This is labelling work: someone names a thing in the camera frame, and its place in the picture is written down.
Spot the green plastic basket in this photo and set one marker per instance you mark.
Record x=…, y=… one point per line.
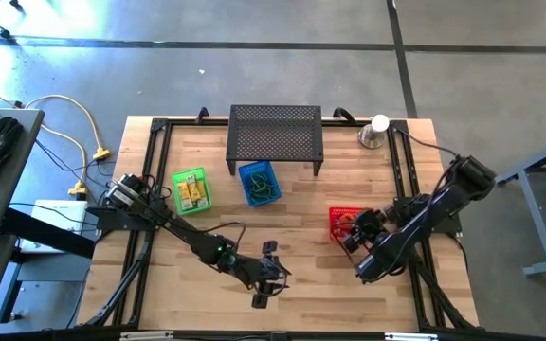
x=176, y=189

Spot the white box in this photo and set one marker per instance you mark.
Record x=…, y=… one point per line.
x=55, y=213

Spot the black curved clamp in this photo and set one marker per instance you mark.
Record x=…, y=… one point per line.
x=344, y=113
x=202, y=113

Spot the red plastic basket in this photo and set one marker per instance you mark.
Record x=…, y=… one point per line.
x=337, y=213

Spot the blue plastic basket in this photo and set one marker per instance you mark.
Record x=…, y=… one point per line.
x=244, y=170

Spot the green rubber band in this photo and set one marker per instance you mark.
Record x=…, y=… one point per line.
x=266, y=191
x=254, y=182
x=260, y=176

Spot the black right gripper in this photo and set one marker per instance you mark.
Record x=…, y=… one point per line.
x=372, y=227

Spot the black mesh metal shelf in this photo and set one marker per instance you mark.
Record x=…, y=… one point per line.
x=275, y=137

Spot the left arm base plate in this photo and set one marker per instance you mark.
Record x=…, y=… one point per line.
x=112, y=220

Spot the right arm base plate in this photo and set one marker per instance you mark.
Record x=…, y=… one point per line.
x=448, y=225

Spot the silver metal bracket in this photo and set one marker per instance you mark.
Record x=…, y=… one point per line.
x=147, y=335
x=410, y=336

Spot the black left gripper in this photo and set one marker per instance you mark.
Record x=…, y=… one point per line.
x=263, y=271

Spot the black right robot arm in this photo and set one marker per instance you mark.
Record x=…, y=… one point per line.
x=420, y=227

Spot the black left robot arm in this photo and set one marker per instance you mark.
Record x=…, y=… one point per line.
x=183, y=232

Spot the grey metal bench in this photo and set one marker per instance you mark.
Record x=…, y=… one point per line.
x=540, y=218

